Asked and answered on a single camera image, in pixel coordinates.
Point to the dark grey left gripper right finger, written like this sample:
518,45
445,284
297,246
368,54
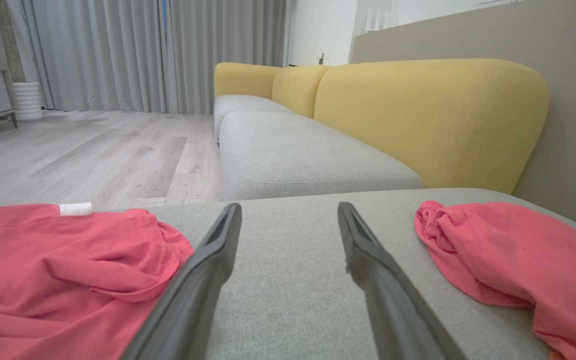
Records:
393,310

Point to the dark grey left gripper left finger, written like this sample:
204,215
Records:
188,300

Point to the red white printed jersey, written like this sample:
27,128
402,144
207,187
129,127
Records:
58,280

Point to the red garment with white hem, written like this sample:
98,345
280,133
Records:
518,255

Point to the large yellow sofa back cushion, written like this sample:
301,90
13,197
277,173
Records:
418,115

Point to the yellow sofa armrest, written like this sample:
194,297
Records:
243,79

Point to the small yellow sofa back cushion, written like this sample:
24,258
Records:
295,90

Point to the white ribbed planter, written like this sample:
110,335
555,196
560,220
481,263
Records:
28,101

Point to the grey pleated curtain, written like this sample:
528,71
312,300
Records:
228,35
98,55

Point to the brown plant trunk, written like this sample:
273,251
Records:
12,45

